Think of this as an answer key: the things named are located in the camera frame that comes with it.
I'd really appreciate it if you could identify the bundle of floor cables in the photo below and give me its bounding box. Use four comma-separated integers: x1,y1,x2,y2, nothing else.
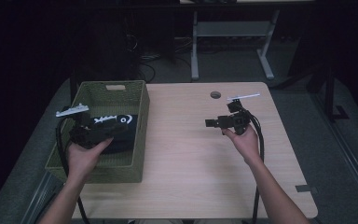
134,52,164,83

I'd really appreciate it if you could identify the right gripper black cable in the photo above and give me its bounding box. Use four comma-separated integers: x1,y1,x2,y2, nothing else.
249,113,266,224

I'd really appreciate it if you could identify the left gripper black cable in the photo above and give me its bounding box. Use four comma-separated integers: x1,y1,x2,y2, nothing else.
55,117,91,224

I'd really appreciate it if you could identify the black metal stand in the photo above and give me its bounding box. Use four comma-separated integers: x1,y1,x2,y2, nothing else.
306,63,351,123

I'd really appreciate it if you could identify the person's left hand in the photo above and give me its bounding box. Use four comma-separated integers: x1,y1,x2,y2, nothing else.
66,137,115,185

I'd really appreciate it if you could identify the person's right hand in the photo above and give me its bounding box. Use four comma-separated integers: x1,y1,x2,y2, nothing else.
221,125,263,166

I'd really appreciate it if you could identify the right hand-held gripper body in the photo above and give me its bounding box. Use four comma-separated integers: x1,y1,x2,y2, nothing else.
226,92,262,137

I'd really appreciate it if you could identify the metal floor rail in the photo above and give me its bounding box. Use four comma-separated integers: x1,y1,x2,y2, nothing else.
310,91,358,217
20,171,64,224

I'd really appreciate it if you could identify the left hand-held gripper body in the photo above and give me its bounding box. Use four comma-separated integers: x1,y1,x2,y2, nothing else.
55,103,109,150

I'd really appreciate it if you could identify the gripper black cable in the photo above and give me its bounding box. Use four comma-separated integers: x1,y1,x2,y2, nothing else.
55,117,91,224
249,113,266,224

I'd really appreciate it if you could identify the black cloth with white print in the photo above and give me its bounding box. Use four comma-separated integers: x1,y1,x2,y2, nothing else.
90,113,139,155

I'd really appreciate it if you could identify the grey metal desk frame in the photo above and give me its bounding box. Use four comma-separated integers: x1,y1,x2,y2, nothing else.
190,9,277,81

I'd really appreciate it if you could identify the green woven basket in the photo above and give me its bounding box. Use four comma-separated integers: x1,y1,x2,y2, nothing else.
44,79,151,185

